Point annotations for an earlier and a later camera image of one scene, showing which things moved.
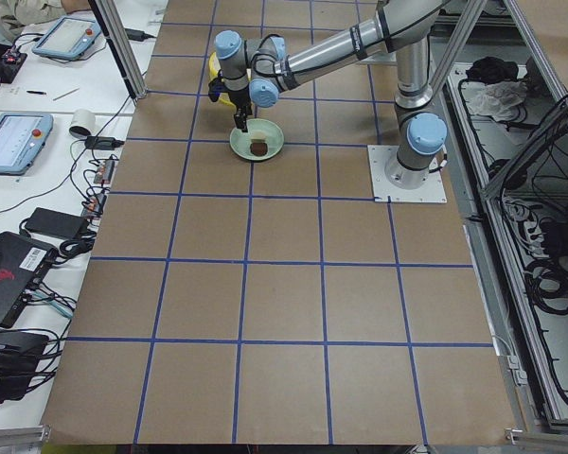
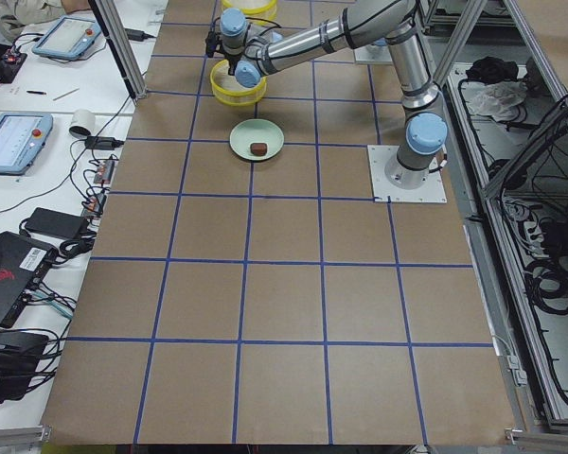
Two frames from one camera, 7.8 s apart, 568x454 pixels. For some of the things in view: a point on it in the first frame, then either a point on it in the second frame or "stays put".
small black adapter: x=98 y=142 stays put
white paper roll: x=82 y=121 stays put
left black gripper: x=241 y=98 -> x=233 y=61
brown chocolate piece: x=258 y=148 stays put
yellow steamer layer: x=214 y=65 -> x=263 y=10
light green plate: x=239 y=141 stays put
